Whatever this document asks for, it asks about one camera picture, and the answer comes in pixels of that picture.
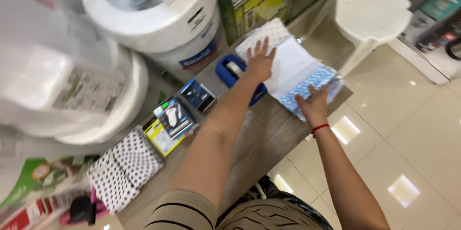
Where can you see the person's left hand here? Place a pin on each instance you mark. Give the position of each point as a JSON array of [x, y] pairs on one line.
[[260, 67]]

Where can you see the person's right hand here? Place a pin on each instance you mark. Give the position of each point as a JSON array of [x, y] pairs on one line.
[[314, 109]]

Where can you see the blue chevron wrapping paper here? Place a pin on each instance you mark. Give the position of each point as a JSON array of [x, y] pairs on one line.
[[300, 68]]

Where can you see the clear tape roll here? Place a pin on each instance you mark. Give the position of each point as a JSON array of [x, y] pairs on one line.
[[234, 68]]

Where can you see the blue tape dispenser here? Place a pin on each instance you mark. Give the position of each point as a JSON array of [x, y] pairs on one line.
[[227, 75]]

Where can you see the white dotted wrapping paper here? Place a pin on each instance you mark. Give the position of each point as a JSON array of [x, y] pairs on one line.
[[268, 33]]

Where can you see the stack of appliance cartons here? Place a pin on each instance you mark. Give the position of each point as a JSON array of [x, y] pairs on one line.
[[259, 3]]

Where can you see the black and blue box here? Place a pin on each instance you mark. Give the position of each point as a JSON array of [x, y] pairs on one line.
[[197, 95]]

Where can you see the black mouse packet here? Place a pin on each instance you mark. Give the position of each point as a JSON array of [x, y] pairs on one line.
[[175, 117]]

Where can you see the white plastic chair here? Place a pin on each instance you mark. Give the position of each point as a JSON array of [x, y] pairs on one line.
[[371, 17]]

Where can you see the yellow product packet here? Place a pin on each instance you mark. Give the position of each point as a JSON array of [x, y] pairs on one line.
[[162, 141]]

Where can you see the small polka dot wrapped box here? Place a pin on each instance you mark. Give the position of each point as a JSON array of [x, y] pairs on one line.
[[138, 158]]

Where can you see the rack with boxed goods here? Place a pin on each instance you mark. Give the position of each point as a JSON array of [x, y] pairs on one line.
[[437, 17]]

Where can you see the beige striped shirt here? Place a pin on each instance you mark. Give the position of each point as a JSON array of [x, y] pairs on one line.
[[187, 212]]

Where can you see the large polka dot wrapped box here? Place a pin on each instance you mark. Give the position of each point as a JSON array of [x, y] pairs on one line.
[[111, 183]]

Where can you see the plastic-wrapped white washing machine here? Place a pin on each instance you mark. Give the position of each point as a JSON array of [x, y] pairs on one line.
[[54, 78]]

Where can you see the pink and black tool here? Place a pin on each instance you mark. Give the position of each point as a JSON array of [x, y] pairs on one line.
[[81, 210]]

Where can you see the green printed carton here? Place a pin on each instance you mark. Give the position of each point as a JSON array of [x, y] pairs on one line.
[[39, 183]]

